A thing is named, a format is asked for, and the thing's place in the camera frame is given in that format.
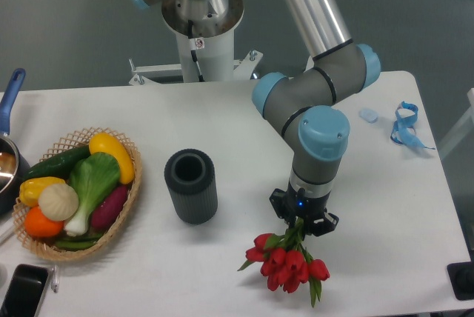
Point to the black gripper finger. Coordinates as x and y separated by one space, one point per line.
278 200
322 226

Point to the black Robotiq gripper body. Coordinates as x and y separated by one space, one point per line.
300 205

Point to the red tulip bouquet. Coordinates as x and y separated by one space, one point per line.
286 263

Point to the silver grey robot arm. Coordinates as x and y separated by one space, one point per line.
301 109

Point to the dark grey ribbed vase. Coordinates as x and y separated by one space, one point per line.
191 180

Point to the small pale blue cap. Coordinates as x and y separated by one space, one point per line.
368 115

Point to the light blue ribbon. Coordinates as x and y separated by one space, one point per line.
403 131

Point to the black device at edge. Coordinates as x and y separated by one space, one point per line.
461 279

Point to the purple sweet potato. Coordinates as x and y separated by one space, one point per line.
107 212

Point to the green bok choy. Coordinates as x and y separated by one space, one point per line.
93 179

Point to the green pea pods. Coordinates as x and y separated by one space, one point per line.
77 243

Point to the cream steamed bun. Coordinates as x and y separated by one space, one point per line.
58 202

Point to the green cucumber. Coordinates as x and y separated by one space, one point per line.
60 165

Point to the woven wicker basket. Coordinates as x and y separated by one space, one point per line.
79 138

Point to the small clear clip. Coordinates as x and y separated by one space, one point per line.
54 283

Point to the orange fruit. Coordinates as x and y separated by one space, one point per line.
37 225

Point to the yellow bell pepper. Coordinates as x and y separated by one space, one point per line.
31 189

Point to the black smartphone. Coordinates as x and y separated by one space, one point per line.
25 292

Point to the white frame at right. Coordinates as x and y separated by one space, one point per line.
458 131

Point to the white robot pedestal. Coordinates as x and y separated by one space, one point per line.
204 31

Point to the blue handled saucepan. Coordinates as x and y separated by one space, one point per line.
13 165

